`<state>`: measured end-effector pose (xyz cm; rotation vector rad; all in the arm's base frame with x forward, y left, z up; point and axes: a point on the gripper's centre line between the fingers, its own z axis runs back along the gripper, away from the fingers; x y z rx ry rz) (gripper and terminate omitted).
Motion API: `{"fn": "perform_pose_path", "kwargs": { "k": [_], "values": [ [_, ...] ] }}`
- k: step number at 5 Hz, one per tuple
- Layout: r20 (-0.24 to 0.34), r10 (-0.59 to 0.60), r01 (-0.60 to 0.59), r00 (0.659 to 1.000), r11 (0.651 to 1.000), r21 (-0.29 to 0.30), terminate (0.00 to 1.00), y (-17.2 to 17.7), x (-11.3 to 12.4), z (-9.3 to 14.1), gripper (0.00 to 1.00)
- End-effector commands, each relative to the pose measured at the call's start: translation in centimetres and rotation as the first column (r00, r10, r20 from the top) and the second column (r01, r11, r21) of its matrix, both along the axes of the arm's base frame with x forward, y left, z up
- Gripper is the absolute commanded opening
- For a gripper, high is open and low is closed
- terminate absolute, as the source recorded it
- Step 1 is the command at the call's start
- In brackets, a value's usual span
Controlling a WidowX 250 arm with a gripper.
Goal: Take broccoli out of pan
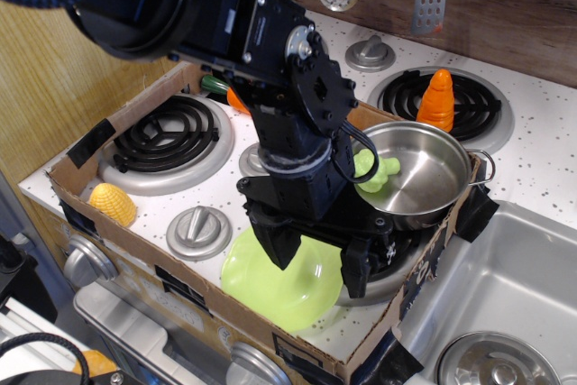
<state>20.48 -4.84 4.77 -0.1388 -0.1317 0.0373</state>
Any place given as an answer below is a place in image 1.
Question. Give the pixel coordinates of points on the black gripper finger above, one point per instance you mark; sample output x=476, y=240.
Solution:
x=277, y=237
x=356, y=267

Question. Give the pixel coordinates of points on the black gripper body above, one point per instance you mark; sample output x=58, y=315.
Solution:
x=321, y=201

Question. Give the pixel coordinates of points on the light green toy broccoli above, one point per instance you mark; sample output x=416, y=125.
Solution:
x=363, y=163

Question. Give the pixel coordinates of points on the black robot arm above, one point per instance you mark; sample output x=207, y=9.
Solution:
x=273, y=58

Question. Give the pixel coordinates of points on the stainless steel pan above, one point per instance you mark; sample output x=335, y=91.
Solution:
x=435, y=171

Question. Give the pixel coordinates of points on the front right black burner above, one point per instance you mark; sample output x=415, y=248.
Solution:
x=387, y=279

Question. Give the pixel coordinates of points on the black burner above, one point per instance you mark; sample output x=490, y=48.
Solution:
x=483, y=118
x=178, y=145
x=387, y=279

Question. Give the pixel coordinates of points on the light green plastic plate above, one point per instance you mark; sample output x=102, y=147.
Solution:
x=293, y=298

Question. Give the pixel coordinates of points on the silver stove knob centre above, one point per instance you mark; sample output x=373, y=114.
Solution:
x=250, y=163

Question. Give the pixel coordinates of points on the silver stove knob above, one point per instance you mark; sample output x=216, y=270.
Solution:
x=370, y=56
x=199, y=233
x=250, y=163

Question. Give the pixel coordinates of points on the silver stove knob front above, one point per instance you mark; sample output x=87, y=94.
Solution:
x=199, y=233

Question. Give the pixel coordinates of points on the silver oven knob right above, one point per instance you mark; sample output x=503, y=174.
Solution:
x=251, y=366

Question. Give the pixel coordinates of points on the silver oven knob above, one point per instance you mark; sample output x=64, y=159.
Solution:
x=251, y=366
x=86, y=263

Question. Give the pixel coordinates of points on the back left black burner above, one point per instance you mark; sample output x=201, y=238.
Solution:
x=178, y=145

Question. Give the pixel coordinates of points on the silver stove knob back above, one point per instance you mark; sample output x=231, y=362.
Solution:
x=370, y=56

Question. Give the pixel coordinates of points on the orange toy carrot upright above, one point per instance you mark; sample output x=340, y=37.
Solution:
x=437, y=103

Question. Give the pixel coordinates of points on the orange toy carrot lying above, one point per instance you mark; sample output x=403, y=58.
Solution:
x=216, y=86

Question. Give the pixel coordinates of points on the silver toy sink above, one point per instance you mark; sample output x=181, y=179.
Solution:
x=517, y=278

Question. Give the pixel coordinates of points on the silver sink drain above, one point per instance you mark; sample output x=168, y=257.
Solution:
x=492, y=358

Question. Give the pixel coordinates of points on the yellow toy corn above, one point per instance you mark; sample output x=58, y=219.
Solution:
x=113, y=202

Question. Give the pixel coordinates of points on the back right black burner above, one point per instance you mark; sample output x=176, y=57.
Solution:
x=483, y=118

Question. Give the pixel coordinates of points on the brown cardboard fence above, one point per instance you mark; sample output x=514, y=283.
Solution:
x=356, y=359

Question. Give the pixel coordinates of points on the silver oven knob left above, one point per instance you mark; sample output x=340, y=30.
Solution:
x=86, y=263

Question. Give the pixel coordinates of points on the hanging silver spatula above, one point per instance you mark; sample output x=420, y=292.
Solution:
x=427, y=17

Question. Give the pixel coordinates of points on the orange object bottom left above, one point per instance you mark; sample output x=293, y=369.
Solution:
x=98, y=364

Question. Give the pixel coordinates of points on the silver oven door handle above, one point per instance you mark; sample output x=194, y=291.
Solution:
x=148, y=348

